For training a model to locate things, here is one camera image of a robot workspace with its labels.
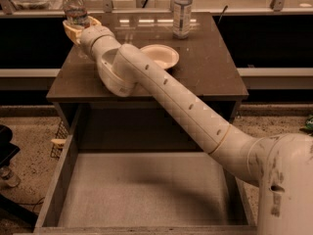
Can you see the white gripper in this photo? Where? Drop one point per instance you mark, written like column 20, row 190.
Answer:
column 87, row 35

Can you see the clear water bottle white cap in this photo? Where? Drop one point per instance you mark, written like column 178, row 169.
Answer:
column 76, row 12

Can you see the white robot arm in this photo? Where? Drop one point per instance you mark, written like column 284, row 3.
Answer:
column 280, row 165

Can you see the tall labelled water bottle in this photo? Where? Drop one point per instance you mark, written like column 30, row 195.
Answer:
column 182, row 11

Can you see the open grey top drawer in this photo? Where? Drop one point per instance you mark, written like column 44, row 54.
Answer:
column 98, row 189

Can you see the small bottle on floor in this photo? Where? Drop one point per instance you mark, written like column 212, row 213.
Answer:
column 9, row 177

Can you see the white paper bowl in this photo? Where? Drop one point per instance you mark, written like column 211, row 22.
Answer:
column 165, row 56

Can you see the black chair base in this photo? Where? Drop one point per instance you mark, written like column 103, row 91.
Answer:
column 7, row 151

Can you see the green snack packet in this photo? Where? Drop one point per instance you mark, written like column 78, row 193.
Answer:
column 309, row 123

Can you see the metal shelf bracket far left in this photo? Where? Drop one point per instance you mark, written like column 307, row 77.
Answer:
column 7, row 7

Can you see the black wire basket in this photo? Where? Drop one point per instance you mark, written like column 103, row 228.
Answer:
column 59, row 141

